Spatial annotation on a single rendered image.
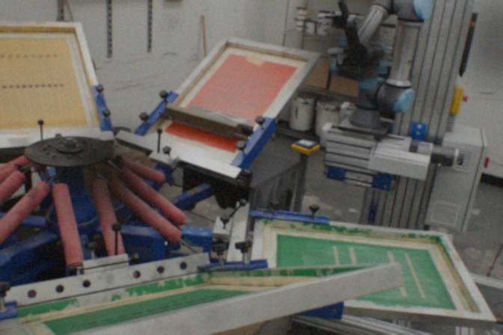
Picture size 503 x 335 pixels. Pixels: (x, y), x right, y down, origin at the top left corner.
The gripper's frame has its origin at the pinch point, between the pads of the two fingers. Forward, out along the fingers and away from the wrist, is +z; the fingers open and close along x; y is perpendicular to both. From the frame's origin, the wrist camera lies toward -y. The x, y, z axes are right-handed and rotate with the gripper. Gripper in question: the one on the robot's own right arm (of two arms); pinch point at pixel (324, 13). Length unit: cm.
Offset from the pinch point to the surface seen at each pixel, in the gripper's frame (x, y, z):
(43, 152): -210, 9, -48
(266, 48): -76, 4, -23
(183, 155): -149, 32, -44
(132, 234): -192, 40, -69
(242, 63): -86, 11, -16
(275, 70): -82, 11, -35
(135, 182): -186, 24, -64
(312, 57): -71, 4, -49
